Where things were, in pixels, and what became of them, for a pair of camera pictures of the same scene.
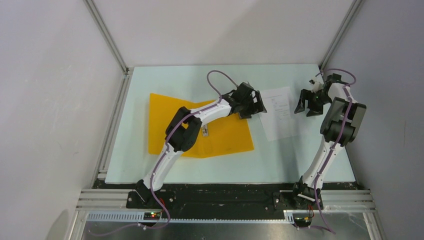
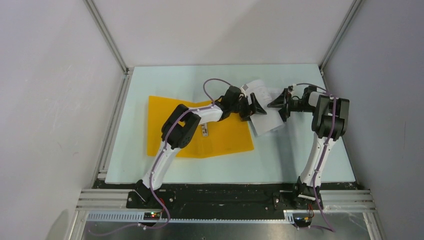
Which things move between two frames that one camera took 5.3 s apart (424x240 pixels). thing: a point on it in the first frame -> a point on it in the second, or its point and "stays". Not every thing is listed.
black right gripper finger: [304, 96] -> [281, 101]
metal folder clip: [205, 130] stays
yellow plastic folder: [229, 134] stays
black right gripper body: [319, 98] -> [297, 105]
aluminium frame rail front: [348, 200] stays
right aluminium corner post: [340, 33] stays
